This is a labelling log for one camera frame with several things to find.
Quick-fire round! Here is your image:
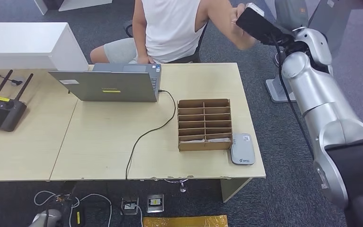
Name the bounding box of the black remote controller with antennas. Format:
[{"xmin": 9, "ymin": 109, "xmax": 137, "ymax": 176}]
[{"xmin": 0, "ymin": 69, "xmax": 35, "ymax": 132}]

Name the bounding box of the black chair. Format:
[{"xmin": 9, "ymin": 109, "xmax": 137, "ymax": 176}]
[{"xmin": 123, "ymin": 19, "xmax": 209, "ymax": 64}]

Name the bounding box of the chrome chair base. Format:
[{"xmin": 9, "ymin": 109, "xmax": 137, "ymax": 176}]
[{"xmin": 164, "ymin": 178, "xmax": 189, "ymax": 193}]

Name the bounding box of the white cable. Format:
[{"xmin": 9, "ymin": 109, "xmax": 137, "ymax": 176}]
[
  {"xmin": 33, "ymin": 190, "xmax": 112, "ymax": 227},
  {"xmin": 125, "ymin": 203, "xmax": 144, "ymax": 227}
]

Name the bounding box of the person's right hand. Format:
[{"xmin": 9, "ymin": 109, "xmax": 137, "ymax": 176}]
[{"xmin": 137, "ymin": 54, "xmax": 155, "ymax": 65}]

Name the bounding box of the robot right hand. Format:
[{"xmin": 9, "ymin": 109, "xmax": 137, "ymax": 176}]
[{"xmin": 274, "ymin": 0, "xmax": 310, "ymax": 32}]

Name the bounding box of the open floor socket with plug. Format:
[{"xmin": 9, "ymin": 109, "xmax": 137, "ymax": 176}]
[{"xmin": 120, "ymin": 196, "xmax": 139, "ymax": 216}]

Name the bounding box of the wooden card organizer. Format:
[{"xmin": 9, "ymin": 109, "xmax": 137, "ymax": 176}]
[{"xmin": 177, "ymin": 99, "xmax": 233, "ymax": 152}]

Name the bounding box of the grey laptop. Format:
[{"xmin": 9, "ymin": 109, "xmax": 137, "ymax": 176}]
[{"xmin": 48, "ymin": 63, "xmax": 163, "ymax": 103}]

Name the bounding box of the yellow tape mat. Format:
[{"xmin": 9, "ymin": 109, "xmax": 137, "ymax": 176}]
[{"xmin": 142, "ymin": 215, "xmax": 229, "ymax": 227}]

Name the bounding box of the white desk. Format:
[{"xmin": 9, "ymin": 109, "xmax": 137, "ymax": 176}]
[{"xmin": 34, "ymin": 0, "xmax": 113, "ymax": 16}]

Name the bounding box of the floor socket with lid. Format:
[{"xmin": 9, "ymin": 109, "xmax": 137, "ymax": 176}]
[{"xmin": 146, "ymin": 193, "xmax": 165, "ymax": 214}]

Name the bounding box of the small black cable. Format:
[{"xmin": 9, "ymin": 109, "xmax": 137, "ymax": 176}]
[{"xmin": 0, "ymin": 73, "xmax": 24, "ymax": 87}]

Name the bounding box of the grey kiosk stand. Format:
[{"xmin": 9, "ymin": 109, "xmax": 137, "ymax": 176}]
[{"xmin": 265, "ymin": 0, "xmax": 363, "ymax": 104}]

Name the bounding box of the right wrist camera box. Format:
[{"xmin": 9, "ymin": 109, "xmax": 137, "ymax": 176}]
[{"xmin": 235, "ymin": 2, "xmax": 295, "ymax": 47}]

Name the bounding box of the person's left hand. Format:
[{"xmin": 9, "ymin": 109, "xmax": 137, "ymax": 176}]
[{"xmin": 230, "ymin": 3, "xmax": 249, "ymax": 26}]

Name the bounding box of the white cabinet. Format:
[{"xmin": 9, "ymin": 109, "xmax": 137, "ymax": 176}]
[{"xmin": 0, "ymin": 22, "xmax": 90, "ymax": 71}]

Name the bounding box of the black power adapter yellow label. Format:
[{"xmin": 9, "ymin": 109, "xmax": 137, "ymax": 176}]
[{"xmin": 73, "ymin": 208, "xmax": 86, "ymax": 227}]

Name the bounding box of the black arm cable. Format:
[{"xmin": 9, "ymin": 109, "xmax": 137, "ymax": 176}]
[{"xmin": 270, "ymin": 33, "xmax": 315, "ymax": 159}]

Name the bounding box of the beige desk leg panel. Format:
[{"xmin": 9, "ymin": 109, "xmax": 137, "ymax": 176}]
[{"xmin": 220, "ymin": 177, "xmax": 252, "ymax": 203}]

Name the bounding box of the grey card reader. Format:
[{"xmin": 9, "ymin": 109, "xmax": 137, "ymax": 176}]
[{"xmin": 230, "ymin": 133, "xmax": 256, "ymax": 166}]

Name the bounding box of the black laptop power cable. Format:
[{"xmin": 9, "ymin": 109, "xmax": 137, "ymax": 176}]
[{"xmin": 125, "ymin": 89, "xmax": 177, "ymax": 181}]

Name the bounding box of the person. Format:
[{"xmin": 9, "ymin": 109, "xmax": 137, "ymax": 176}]
[{"xmin": 90, "ymin": 0, "xmax": 259, "ymax": 65}]

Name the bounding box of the chrome ring base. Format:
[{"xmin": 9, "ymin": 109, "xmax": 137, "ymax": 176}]
[{"xmin": 273, "ymin": 52, "xmax": 285, "ymax": 68}]

